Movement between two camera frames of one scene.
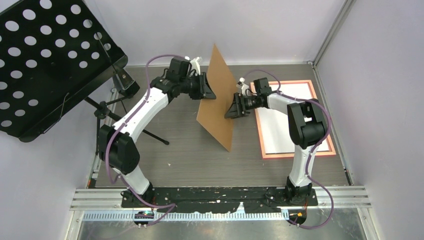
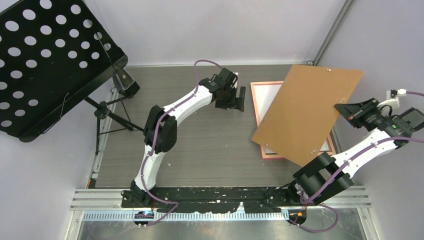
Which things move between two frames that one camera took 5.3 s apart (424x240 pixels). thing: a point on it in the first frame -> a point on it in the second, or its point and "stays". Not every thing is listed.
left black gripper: x=205 y=91 -> x=237 y=103
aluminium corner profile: x=344 y=12 stays
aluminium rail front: x=346 y=198 stays
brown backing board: x=211 y=112 -> x=302 y=108
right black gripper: x=235 y=111 -> x=356 y=112
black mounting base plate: x=216 y=199 stays
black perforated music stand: x=53 y=54 stays
